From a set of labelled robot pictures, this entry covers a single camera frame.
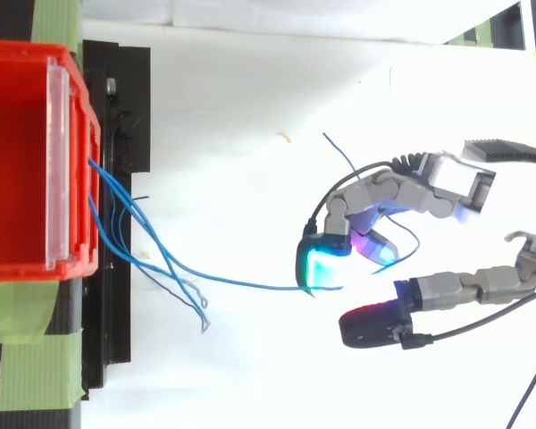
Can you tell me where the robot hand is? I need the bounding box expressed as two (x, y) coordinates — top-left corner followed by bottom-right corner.
(294, 139), (536, 349)

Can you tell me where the black stand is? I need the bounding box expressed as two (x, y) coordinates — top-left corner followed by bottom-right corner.
(0, 0), (152, 429)

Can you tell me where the red bin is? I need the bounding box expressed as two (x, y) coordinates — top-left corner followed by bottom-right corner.
(0, 38), (102, 283)

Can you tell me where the thin black cable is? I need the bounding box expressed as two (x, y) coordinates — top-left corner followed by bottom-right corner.
(505, 342), (536, 429)
(401, 288), (536, 352)
(302, 153), (430, 237)

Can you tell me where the black frame with green tape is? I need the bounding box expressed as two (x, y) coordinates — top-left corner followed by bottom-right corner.
(444, 0), (536, 62)

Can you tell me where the blue cable bundle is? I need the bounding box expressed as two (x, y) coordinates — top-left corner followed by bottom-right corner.
(88, 158), (213, 335)

